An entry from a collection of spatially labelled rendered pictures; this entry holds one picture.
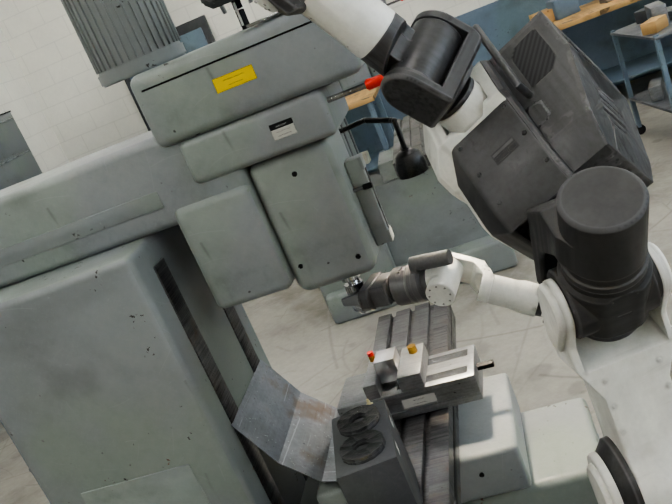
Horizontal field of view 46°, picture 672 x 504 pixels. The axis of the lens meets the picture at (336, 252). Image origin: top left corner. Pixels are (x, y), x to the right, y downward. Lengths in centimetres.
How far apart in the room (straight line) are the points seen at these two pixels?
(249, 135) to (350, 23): 50
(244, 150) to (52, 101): 772
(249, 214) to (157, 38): 42
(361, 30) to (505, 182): 32
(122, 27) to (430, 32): 70
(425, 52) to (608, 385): 58
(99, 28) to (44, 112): 768
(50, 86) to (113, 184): 754
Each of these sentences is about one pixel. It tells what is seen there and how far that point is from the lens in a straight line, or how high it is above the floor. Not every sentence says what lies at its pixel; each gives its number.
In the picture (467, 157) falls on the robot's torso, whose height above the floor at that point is 158.
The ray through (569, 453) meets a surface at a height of 72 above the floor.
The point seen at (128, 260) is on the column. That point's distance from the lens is 173.
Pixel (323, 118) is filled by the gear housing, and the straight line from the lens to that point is 163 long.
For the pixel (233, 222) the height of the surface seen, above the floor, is 153.
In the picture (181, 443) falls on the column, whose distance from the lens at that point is 190.
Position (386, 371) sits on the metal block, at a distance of 194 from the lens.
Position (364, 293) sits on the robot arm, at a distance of 180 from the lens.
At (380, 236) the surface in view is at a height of 136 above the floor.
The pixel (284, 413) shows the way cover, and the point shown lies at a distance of 210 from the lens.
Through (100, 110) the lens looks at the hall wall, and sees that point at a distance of 913.
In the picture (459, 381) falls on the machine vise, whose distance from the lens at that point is 189.
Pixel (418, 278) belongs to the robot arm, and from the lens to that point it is 176.
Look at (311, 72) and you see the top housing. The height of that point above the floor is 177.
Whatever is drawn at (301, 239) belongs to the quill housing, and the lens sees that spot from 173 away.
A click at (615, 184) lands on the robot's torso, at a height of 154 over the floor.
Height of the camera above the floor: 190
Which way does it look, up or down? 17 degrees down
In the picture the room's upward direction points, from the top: 23 degrees counter-clockwise
